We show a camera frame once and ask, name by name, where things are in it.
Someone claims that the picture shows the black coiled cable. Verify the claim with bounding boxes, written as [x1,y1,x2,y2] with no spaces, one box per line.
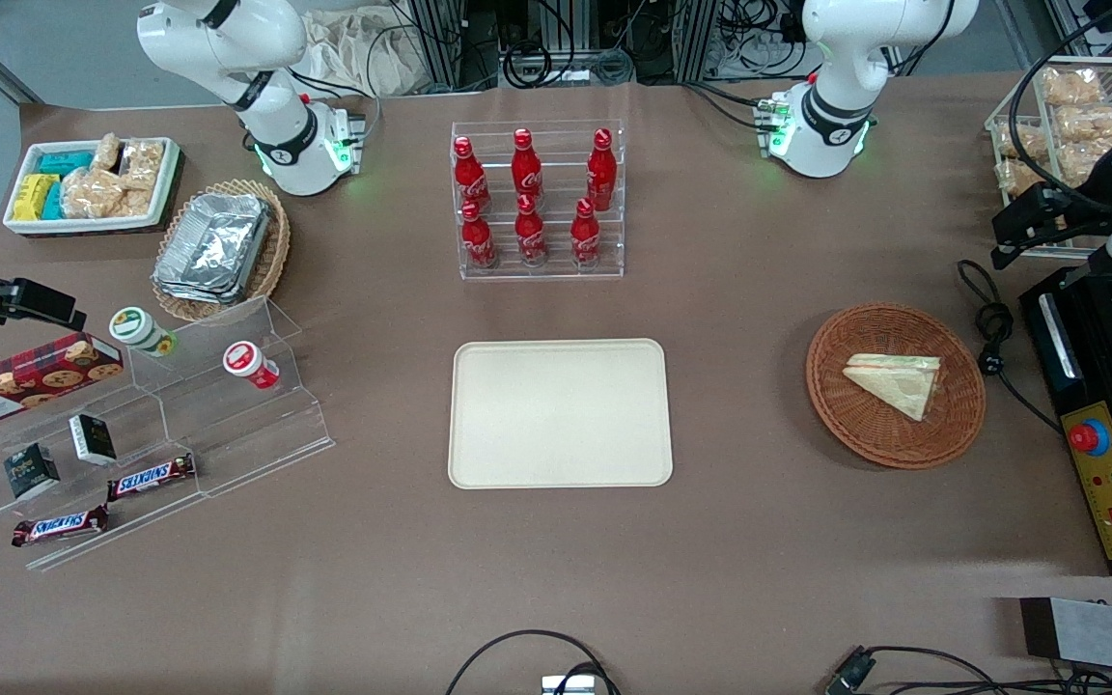
[501,39,554,90]

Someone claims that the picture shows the green lid yogurt cup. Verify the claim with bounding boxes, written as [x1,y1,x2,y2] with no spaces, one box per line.
[109,306,178,359]

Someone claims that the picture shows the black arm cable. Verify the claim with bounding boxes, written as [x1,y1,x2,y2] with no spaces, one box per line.
[1008,0,1112,215]

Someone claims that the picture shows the yellow snack pack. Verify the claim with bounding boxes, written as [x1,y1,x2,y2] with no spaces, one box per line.
[13,174,60,222]

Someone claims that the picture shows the clear acrylic stepped stand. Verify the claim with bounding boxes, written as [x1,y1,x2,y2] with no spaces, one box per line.
[0,294,336,572]

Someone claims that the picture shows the beige cloth bag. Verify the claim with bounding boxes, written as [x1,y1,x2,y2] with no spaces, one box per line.
[300,8,427,97]

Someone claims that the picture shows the clear acrylic bottle rack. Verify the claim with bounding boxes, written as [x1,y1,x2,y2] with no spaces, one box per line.
[450,119,626,283]

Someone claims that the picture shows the grey flat box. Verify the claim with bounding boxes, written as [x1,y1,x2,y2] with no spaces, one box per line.
[1019,597,1112,677]

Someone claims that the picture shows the aluminium frame post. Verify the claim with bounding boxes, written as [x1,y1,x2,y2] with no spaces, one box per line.
[409,0,466,91]
[674,0,720,84]

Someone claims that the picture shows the white rectangular snack tray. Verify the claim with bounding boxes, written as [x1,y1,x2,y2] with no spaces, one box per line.
[3,137,183,236]

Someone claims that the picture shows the clear pastry bag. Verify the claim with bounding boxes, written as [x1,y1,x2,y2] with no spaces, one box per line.
[1042,68,1105,106]
[1058,138,1112,186]
[995,159,1045,196]
[1058,104,1112,142]
[998,121,1049,161]

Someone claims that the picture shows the brown chocolate bar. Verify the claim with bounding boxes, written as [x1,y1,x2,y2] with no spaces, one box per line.
[107,454,197,503]
[12,505,110,548]

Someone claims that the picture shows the triangular sandwich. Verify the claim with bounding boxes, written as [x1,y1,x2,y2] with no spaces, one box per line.
[843,353,943,423]

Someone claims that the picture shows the black and white small box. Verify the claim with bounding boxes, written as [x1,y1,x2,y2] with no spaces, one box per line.
[69,413,119,466]

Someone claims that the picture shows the black looped cable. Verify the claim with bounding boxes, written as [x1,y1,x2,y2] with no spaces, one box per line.
[445,629,622,695]

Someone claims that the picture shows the brown round wicker basket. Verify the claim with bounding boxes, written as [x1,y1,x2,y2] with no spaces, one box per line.
[805,303,987,471]

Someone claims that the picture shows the black base cable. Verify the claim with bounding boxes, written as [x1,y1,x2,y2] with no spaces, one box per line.
[286,66,383,146]
[681,80,771,132]

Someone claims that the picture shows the beige plastic tray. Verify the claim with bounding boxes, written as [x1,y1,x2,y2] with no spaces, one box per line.
[448,338,675,490]

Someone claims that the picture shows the aluminium foil tray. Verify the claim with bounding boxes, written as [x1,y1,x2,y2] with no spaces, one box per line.
[154,275,263,306]
[153,193,273,295]

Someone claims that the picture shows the red lid yogurt cup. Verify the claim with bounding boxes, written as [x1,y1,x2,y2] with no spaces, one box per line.
[222,341,281,391]

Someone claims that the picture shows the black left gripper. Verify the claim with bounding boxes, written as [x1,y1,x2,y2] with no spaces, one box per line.
[990,183,1112,270]

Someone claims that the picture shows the light oval wicker basket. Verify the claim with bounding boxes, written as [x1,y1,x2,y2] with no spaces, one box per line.
[151,179,292,324]

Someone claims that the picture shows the red cookie box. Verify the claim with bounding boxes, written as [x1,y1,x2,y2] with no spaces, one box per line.
[0,331,125,431]

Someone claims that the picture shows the red cola bottle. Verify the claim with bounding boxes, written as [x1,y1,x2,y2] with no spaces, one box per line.
[514,194,549,268]
[453,136,493,214]
[586,128,619,212]
[570,198,603,269]
[512,128,544,200]
[459,201,500,272]

